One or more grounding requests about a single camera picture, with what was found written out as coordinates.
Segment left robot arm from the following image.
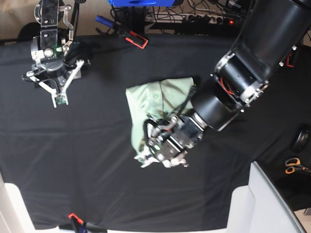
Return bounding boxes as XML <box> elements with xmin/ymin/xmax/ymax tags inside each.
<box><xmin>139</xmin><ymin>0</ymin><xmax>311</xmax><ymax>168</ymax></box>

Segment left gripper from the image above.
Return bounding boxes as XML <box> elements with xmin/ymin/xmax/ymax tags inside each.
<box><xmin>146</xmin><ymin>115</ymin><xmax>204</xmax><ymax>159</ymax></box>

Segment light green T-shirt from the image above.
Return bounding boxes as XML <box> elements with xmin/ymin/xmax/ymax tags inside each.
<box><xmin>125</xmin><ymin>77</ymin><xmax>195</xmax><ymax>168</ymax></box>

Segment orange-handled scissors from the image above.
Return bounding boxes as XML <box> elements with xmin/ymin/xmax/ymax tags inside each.
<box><xmin>285</xmin><ymin>157</ymin><xmax>311</xmax><ymax>175</ymax></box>

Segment blue box on stand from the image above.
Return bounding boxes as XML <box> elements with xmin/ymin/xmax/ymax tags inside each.
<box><xmin>108</xmin><ymin>0</ymin><xmax>184</xmax><ymax>7</ymax></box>

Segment top blue-red bar clamp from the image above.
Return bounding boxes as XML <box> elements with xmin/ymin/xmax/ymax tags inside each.
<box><xmin>95</xmin><ymin>16</ymin><xmax>149</xmax><ymax>49</ymax></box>

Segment black table cloth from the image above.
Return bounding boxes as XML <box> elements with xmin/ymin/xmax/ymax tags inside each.
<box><xmin>0</xmin><ymin>34</ymin><xmax>311</xmax><ymax>232</ymax></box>

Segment right blue-red bar clamp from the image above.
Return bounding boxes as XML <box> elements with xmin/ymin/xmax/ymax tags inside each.
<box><xmin>286</xmin><ymin>52</ymin><xmax>294</xmax><ymax>68</ymax></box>

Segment white bin left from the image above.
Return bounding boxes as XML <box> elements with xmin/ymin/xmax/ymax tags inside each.
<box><xmin>0</xmin><ymin>175</ymin><xmax>35</xmax><ymax>233</ymax></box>

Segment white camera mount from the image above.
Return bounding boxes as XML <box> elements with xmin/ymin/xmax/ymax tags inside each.
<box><xmin>22</xmin><ymin>59</ymin><xmax>85</xmax><ymax>108</ymax></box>
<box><xmin>134</xmin><ymin>151</ymin><xmax>188</xmax><ymax>168</ymax></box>

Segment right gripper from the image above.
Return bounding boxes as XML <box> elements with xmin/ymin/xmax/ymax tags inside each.
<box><xmin>21</xmin><ymin>59</ymin><xmax>91</xmax><ymax>92</ymax></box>

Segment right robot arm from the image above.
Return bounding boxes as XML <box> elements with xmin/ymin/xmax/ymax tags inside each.
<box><xmin>21</xmin><ymin>0</ymin><xmax>90</xmax><ymax>94</ymax></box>

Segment white bin right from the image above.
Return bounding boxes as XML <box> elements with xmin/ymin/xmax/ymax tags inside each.
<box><xmin>226</xmin><ymin>162</ymin><xmax>306</xmax><ymax>233</ymax></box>

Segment white bin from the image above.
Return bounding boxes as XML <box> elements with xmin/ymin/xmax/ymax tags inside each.
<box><xmin>226</xmin><ymin>162</ymin><xmax>306</xmax><ymax>233</ymax></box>
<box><xmin>0</xmin><ymin>175</ymin><xmax>35</xmax><ymax>233</ymax></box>

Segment bottom blue-red bar clamp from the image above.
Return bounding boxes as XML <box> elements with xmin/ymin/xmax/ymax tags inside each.
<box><xmin>59</xmin><ymin>213</ymin><xmax>108</xmax><ymax>233</ymax></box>

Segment black tape roll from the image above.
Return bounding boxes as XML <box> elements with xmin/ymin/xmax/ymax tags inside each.
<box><xmin>292</xmin><ymin>130</ymin><xmax>311</xmax><ymax>153</ymax></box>

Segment blue-red bar clamp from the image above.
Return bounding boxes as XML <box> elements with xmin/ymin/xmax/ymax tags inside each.
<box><xmin>95</xmin><ymin>16</ymin><xmax>149</xmax><ymax>49</ymax></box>
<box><xmin>286</xmin><ymin>52</ymin><xmax>294</xmax><ymax>68</ymax></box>
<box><xmin>59</xmin><ymin>213</ymin><xmax>108</xmax><ymax>233</ymax></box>

